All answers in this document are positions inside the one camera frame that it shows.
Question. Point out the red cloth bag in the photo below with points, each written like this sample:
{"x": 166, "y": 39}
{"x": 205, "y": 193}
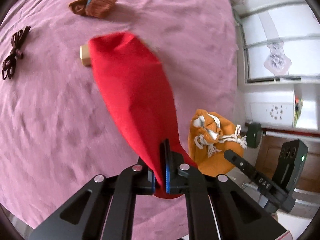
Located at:
{"x": 135, "y": 92}

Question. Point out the white floral cabinet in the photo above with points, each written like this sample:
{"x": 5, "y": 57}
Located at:
{"x": 270, "y": 110}

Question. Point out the dark brown ribbon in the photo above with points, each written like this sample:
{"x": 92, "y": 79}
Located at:
{"x": 12, "y": 52}

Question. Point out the white sliding-door wardrobe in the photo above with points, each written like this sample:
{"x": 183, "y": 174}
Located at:
{"x": 275, "y": 30}

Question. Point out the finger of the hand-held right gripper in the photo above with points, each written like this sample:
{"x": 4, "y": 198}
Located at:
{"x": 242, "y": 167}

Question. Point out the brown cloth bundle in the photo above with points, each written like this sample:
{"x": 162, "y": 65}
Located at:
{"x": 93, "y": 5}

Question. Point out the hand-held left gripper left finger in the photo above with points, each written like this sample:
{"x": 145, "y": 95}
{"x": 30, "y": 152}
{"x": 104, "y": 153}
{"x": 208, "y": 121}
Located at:
{"x": 145, "y": 182}

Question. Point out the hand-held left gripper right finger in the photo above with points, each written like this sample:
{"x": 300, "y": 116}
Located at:
{"x": 168, "y": 172}

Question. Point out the small wooden block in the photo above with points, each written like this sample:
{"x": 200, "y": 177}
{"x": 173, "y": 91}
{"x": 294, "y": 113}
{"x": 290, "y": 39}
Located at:
{"x": 85, "y": 56}

